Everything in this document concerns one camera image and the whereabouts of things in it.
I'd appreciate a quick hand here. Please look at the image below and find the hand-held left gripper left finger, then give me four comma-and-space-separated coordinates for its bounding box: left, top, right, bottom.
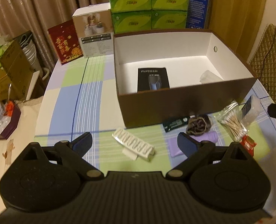
23, 132, 104, 181

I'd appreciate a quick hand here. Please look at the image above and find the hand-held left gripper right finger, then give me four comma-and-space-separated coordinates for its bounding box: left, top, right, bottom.
166, 132, 255, 181

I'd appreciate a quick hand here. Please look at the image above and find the purple tube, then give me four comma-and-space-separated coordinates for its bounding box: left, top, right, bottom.
167, 131, 219, 158

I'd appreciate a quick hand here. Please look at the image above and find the clear packet with blue label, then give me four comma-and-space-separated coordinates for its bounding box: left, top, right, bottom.
238, 95, 261, 126

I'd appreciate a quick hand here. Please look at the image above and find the brown cardboard box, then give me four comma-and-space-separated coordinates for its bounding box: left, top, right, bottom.
113, 29, 259, 129

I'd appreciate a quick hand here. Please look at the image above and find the cotton swab bag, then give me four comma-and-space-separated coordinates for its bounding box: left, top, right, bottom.
216, 100, 251, 143

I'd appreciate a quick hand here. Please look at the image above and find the white ampoule strip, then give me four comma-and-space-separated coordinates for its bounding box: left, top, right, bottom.
112, 128, 156, 162

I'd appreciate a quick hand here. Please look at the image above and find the checked cloth desktop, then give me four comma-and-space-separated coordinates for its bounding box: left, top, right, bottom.
34, 56, 276, 216

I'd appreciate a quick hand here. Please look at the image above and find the dark green sachet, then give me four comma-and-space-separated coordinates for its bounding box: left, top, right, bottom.
162, 117, 191, 132

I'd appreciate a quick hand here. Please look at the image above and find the dark brown scrunchie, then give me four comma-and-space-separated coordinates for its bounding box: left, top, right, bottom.
186, 114, 214, 136

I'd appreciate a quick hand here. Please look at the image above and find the small red packet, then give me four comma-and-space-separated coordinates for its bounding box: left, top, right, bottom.
240, 135, 256, 157

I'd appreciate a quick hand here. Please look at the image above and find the quilted chair cushion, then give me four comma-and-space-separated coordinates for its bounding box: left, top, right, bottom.
247, 23, 276, 105

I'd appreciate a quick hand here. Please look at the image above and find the white crumpled plastic bag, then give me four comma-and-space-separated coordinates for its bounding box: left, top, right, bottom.
199, 70, 224, 84

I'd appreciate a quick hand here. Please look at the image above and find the purple box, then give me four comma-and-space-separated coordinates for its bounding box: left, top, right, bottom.
0, 103, 22, 141

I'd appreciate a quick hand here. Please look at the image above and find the white board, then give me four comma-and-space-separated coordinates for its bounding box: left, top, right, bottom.
25, 71, 42, 101

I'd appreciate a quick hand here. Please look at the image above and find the black shaver packet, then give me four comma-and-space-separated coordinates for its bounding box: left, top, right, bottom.
137, 67, 170, 92

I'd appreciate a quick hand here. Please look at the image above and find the red gold-print gift box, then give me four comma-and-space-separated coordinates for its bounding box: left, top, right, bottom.
47, 19, 84, 65

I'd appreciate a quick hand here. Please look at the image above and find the stack of cardboard boxes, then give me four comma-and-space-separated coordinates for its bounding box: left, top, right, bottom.
0, 40, 37, 102

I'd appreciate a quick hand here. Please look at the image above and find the wooden panel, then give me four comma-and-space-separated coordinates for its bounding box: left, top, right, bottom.
209, 0, 269, 61

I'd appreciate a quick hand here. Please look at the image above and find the white product box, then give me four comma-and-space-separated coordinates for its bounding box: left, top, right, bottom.
72, 2, 115, 58

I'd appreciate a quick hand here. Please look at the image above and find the tall blue box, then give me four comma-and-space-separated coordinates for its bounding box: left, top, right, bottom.
185, 0, 212, 29

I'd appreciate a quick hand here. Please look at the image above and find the black power cable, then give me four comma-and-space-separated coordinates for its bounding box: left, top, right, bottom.
261, 10, 276, 91

